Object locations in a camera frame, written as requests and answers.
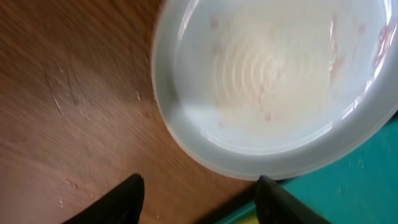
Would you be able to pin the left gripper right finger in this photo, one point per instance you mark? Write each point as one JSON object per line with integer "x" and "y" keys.
{"x": 275, "y": 205}

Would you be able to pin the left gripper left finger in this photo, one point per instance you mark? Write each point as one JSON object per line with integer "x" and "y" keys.
{"x": 122, "y": 204}

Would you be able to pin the yellow plate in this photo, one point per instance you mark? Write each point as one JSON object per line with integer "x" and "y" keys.
{"x": 250, "y": 219}

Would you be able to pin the light blue plate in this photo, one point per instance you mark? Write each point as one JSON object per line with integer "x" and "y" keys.
{"x": 275, "y": 88}

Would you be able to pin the teal plastic tray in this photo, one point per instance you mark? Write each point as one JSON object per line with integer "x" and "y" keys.
{"x": 359, "y": 188}

